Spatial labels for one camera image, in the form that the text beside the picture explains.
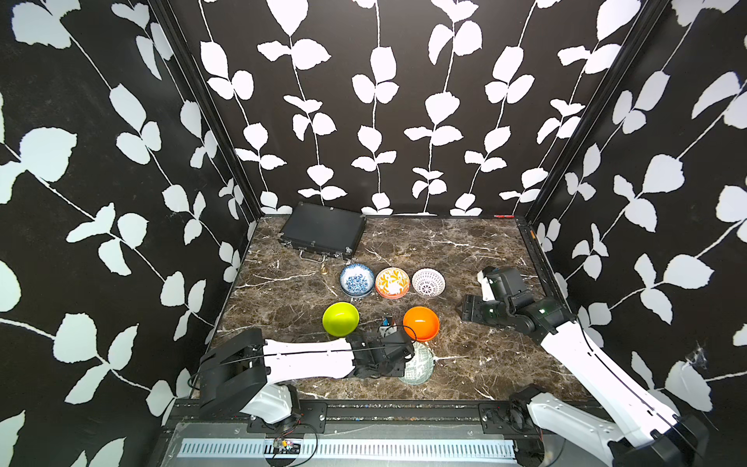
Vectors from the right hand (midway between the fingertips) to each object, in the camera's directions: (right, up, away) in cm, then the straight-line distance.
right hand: (461, 304), depth 78 cm
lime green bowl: (-35, -7, +13) cm, 38 cm away
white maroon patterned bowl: (-6, +3, +21) cm, 22 cm away
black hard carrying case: (-46, +21, +30) cm, 59 cm away
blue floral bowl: (-31, +4, +20) cm, 37 cm away
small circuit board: (-45, -34, -8) cm, 57 cm away
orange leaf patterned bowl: (-18, +3, +20) cm, 27 cm away
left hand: (-15, -17, +2) cm, 23 cm away
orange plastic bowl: (-9, -8, +10) cm, 16 cm away
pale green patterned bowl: (-11, -20, +4) cm, 23 cm away
